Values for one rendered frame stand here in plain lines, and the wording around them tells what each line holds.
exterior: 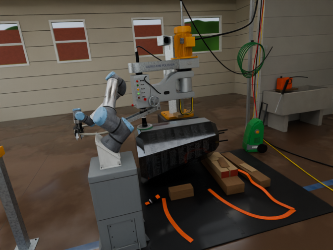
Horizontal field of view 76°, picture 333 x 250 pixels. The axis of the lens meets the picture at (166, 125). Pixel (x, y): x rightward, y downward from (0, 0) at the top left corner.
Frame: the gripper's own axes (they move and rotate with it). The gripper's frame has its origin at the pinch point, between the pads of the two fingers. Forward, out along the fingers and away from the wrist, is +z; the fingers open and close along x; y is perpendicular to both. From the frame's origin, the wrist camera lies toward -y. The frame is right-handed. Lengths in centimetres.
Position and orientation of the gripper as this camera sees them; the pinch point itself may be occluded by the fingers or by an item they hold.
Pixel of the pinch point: (79, 138)
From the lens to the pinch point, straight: 273.9
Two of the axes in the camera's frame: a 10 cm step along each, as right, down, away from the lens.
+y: 8.0, 1.8, -5.8
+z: -0.1, 9.6, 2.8
